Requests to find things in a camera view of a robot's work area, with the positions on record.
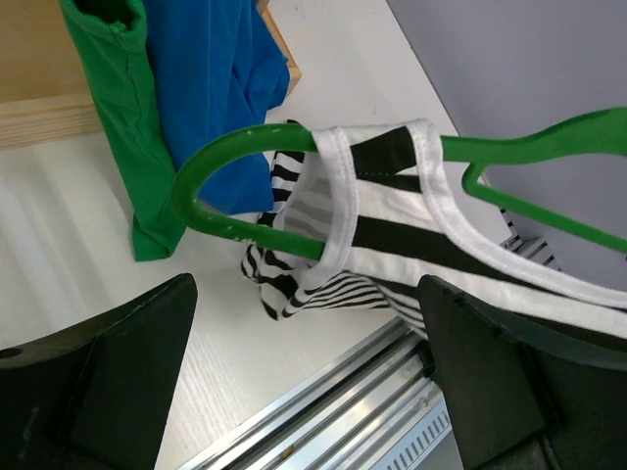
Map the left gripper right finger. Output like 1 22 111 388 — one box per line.
417 276 626 469

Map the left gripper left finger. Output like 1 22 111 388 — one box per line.
1 273 198 469

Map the black white striped tank top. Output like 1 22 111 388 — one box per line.
241 119 626 338

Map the green hanger of striped top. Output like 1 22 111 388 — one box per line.
172 106 627 259

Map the blue tank top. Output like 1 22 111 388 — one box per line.
140 0 291 215

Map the green tank top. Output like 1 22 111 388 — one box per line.
60 1 185 261

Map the wooden clothes rack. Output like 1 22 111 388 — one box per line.
0 0 304 151

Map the white slotted cable duct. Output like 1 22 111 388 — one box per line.
365 401 452 470

